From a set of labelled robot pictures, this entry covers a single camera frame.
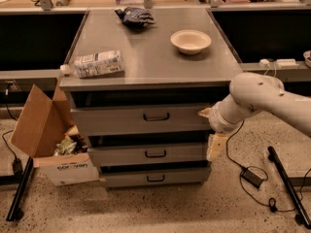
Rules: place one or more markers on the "green snack packet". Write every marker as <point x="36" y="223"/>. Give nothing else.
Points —
<point x="66" y="146"/>

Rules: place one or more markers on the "brown cardboard box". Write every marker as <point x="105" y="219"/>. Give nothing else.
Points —
<point x="42" y="124"/>

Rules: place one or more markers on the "white bowl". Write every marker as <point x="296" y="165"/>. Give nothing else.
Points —
<point x="190" y="42"/>

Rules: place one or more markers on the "black right stand leg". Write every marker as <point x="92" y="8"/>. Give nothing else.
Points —
<point x="302" y="215"/>

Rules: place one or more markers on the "grey middle drawer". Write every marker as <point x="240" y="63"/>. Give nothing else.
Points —
<point x="147" y="154"/>

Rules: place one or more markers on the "grey top drawer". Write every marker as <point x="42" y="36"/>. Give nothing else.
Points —
<point x="139" y="119"/>

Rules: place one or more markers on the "grey drawer cabinet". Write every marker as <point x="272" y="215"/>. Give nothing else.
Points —
<point x="155" y="73"/>

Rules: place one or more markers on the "black power adapter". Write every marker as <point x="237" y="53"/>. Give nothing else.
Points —
<point x="252" y="178"/>
<point x="17" y="167"/>

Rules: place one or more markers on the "white milk carton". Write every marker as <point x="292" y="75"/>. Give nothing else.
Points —
<point x="95" y="65"/>

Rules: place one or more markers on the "black left stand leg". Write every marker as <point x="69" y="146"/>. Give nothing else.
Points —
<point x="15" y="213"/>

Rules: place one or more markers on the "white power strip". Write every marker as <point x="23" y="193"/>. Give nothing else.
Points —
<point x="279" y="63"/>

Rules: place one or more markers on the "blue chip bag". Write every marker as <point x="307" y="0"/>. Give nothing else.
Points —
<point x="135" y="17"/>

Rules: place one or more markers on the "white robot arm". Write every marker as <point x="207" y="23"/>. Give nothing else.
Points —
<point x="249" y="94"/>

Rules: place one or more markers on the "black power adapter left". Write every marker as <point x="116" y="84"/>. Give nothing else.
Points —
<point x="17" y="167"/>

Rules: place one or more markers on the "black stand leg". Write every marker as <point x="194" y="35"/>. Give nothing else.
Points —
<point x="15" y="213"/>
<point x="302" y="215"/>

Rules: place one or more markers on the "black power adapter right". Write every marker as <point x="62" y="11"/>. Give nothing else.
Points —
<point x="252" y="178"/>

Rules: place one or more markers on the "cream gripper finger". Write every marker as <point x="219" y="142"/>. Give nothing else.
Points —
<point x="216" y="144"/>

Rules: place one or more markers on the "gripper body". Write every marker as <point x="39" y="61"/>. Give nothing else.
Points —
<point x="216" y="120"/>

